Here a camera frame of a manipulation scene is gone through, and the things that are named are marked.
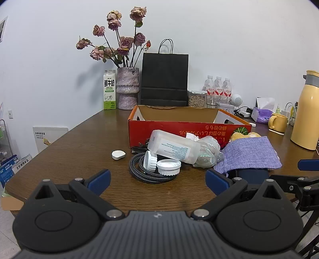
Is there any purple tissue pack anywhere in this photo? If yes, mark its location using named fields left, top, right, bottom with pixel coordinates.
left=251, top=97, right=276, bottom=124

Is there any yellow thermos grey lid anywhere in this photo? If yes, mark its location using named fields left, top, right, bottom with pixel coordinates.
left=290, top=70, right=319, bottom=150

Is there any white round speaker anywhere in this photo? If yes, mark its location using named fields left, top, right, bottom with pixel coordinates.
left=230, top=93, right=244, bottom=107

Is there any yellow plush toy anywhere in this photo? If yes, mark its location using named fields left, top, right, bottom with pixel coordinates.
left=229, top=131, right=262, bottom=142

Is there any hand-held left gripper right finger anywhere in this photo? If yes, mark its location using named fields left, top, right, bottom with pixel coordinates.
left=191, top=169, right=292, bottom=221

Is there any white box on floor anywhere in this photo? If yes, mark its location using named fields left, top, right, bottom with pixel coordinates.
left=32, top=126, right=69, bottom=153

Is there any black paper bag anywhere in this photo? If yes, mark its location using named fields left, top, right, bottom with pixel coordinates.
left=140, top=39, right=189, bottom=107

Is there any brown wooden desktop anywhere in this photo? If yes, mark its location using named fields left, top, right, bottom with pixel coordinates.
left=4, top=108, right=319, bottom=218

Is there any blue printed carton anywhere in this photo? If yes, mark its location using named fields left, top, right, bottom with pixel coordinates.
left=0, top=155, right=20, bottom=186

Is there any red label water bottle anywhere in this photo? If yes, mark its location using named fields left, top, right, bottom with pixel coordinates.
left=222, top=78, right=233, bottom=104
left=204, top=75, right=216, bottom=105
left=214, top=76, right=224, bottom=104

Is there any clear plastic bag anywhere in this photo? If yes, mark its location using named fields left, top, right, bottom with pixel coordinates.
left=193, top=136, right=225, bottom=168

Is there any brown cardboard piece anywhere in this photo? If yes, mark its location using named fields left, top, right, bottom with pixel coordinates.
left=1, top=197, right=24, bottom=212

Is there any wall picture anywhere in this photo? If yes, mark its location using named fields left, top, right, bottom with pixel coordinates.
left=0, top=15, right=9, bottom=43

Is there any clear glass jar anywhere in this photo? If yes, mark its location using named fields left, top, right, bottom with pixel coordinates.
left=206, top=94, right=221, bottom=109

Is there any black plug cable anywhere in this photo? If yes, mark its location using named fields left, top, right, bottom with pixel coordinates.
left=131, top=142, right=150, bottom=153

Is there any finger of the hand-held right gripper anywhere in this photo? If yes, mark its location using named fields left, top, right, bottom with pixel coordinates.
left=269, top=174, right=319, bottom=199
left=298, top=159, right=319, bottom=172

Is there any purple marbled vase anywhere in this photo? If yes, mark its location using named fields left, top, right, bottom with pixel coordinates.
left=117, top=67, right=140, bottom=110

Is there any white tin box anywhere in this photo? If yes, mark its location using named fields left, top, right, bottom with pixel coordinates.
left=219, top=103, right=235, bottom=115

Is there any yellow mug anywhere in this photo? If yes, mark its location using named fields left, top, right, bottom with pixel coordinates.
left=268, top=113, right=288, bottom=133

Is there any dried pink rose bouquet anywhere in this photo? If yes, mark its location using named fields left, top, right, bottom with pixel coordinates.
left=76, top=6, right=152, bottom=69

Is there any red cardboard box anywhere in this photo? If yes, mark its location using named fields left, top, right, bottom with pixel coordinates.
left=128, top=105, right=253, bottom=149

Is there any white green milk carton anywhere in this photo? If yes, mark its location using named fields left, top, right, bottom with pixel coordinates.
left=103, top=70, right=117, bottom=111

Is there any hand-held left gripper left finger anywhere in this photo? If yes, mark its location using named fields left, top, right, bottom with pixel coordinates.
left=26, top=169, right=125, bottom=221

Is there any ribbed white jar lid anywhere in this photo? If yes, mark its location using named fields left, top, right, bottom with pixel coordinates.
left=144, top=150, right=158, bottom=172
left=157, top=159, right=181, bottom=176

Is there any purple woven pouch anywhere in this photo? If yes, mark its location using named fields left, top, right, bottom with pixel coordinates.
left=213, top=136, right=283, bottom=174

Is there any black braided cable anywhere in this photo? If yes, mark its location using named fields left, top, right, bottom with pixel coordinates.
left=129, top=152, right=178, bottom=184

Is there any clear seed container white lid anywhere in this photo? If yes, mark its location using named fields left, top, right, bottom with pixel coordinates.
left=187, top=90, right=207, bottom=108

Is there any white printed card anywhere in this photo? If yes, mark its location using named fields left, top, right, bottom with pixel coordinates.
left=12, top=154, right=33, bottom=175

